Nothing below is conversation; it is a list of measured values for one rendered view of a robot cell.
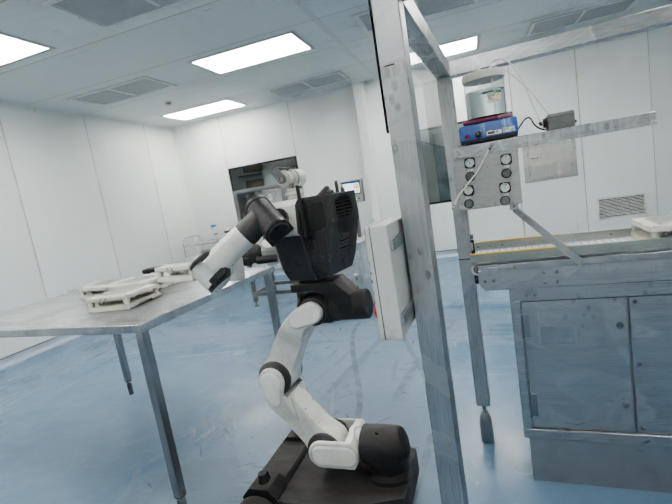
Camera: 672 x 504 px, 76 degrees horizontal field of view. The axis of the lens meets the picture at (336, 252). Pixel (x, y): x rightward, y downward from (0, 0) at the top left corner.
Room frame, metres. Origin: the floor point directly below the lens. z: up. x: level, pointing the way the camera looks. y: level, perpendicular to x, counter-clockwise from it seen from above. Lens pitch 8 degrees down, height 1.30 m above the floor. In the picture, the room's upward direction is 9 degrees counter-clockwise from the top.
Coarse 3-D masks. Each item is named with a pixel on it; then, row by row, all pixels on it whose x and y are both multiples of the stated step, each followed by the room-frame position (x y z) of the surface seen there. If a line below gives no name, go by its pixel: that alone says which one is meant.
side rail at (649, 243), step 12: (636, 240) 1.40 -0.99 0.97; (648, 240) 1.39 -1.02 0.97; (660, 240) 1.38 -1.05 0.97; (504, 252) 1.56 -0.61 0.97; (516, 252) 1.55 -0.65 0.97; (528, 252) 1.53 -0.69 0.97; (540, 252) 1.52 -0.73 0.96; (552, 252) 1.50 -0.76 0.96; (576, 252) 1.47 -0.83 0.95; (588, 252) 1.46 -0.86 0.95; (600, 252) 1.44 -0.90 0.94
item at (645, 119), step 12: (612, 120) 1.39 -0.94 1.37; (624, 120) 1.38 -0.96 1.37; (636, 120) 1.37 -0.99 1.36; (648, 120) 1.36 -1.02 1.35; (540, 132) 1.47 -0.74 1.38; (552, 132) 1.46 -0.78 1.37; (564, 132) 1.45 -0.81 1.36; (576, 132) 1.43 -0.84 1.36; (588, 132) 1.42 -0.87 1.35; (600, 132) 1.41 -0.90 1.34; (480, 144) 1.55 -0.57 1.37; (504, 144) 1.52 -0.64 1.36; (516, 144) 1.50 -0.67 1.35; (528, 144) 1.49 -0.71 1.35; (456, 156) 1.58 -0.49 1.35; (468, 156) 1.57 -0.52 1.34
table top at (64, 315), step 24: (168, 288) 2.47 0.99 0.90; (192, 288) 2.33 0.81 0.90; (24, 312) 2.45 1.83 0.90; (48, 312) 2.32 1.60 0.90; (72, 312) 2.20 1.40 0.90; (96, 312) 2.09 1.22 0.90; (120, 312) 2.00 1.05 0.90; (144, 312) 1.91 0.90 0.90; (168, 312) 1.83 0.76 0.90; (0, 336) 2.03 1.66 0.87; (24, 336) 1.96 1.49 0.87
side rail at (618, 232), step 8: (576, 232) 1.72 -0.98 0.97; (584, 232) 1.70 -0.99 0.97; (592, 232) 1.69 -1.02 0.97; (600, 232) 1.67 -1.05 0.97; (608, 232) 1.66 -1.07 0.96; (616, 232) 1.65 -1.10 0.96; (624, 232) 1.64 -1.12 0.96; (504, 240) 1.81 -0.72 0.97; (512, 240) 1.80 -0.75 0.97; (520, 240) 1.79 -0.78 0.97; (528, 240) 1.78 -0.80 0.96; (536, 240) 1.76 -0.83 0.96; (544, 240) 1.75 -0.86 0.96; (560, 240) 1.73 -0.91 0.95; (568, 240) 1.72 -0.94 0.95; (576, 240) 1.71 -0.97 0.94; (480, 248) 1.85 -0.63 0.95; (488, 248) 1.84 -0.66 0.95
